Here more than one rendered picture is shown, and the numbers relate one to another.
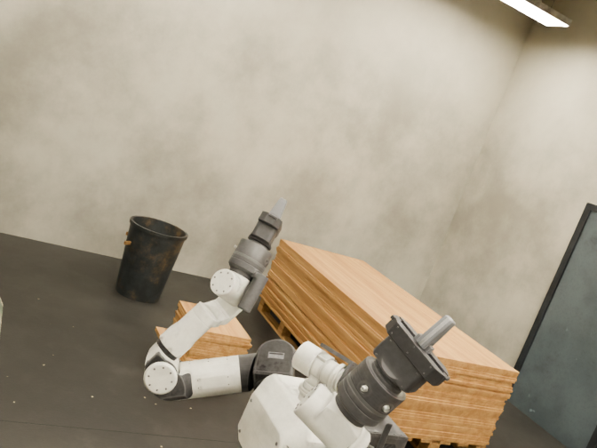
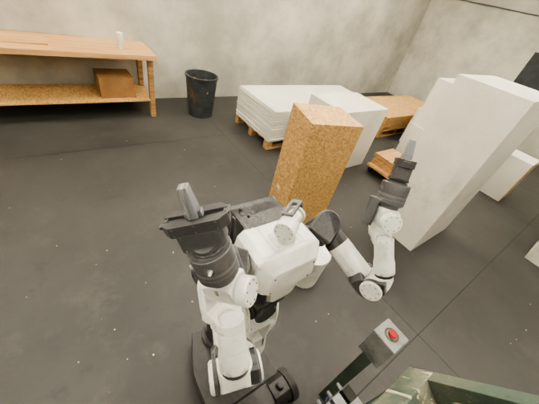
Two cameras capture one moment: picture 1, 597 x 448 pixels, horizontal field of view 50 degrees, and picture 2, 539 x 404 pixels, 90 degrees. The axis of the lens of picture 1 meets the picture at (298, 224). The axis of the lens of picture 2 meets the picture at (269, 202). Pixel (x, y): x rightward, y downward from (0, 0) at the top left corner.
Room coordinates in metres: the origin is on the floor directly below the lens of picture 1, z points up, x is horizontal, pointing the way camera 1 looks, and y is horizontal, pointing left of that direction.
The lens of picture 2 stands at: (1.56, 0.42, 2.05)
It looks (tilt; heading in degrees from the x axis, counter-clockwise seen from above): 39 degrees down; 253
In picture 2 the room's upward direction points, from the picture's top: 15 degrees clockwise
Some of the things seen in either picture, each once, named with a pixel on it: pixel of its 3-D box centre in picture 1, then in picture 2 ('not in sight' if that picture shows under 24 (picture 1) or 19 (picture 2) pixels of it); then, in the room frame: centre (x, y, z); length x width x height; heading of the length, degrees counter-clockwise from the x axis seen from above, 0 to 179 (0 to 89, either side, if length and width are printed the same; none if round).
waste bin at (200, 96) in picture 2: not in sight; (200, 94); (1.79, -4.28, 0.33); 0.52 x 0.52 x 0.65
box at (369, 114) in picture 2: not in sight; (338, 131); (-0.33, -3.24, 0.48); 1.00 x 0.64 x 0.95; 28
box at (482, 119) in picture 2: not in sight; (450, 167); (-1.02, -1.80, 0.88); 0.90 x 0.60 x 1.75; 28
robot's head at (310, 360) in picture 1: (318, 371); (289, 225); (1.30, -0.15, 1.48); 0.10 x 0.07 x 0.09; 56
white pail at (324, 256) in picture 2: not in sight; (310, 260); (0.63, -0.98, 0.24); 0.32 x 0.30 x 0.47; 28
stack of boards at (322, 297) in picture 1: (366, 335); not in sight; (5.45, -0.90, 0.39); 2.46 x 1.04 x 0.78; 28
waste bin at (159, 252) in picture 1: (147, 260); not in sight; (5.50, 1.15, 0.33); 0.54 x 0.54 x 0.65
